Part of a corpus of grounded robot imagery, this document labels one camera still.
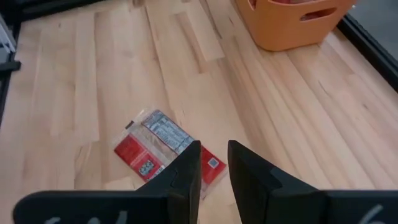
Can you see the orange plastic basket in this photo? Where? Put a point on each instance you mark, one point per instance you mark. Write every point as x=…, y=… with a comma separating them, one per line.
x=280, y=28

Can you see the grey metal bracket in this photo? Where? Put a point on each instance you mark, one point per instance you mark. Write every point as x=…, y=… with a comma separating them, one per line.
x=6, y=40

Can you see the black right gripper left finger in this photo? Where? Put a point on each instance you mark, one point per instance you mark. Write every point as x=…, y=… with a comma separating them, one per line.
x=180, y=193

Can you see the red popcorn bag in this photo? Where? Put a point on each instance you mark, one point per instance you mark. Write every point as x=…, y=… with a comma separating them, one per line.
x=140, y=152

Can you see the black table end rail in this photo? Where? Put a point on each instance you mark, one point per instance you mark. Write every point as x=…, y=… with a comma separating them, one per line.
x=46, y=7

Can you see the black table edge rail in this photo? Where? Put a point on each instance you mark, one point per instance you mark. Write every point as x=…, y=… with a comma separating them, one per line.
x=373, y=49

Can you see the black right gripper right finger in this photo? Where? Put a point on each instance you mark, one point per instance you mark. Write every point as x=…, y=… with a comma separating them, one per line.
x=264, y=199

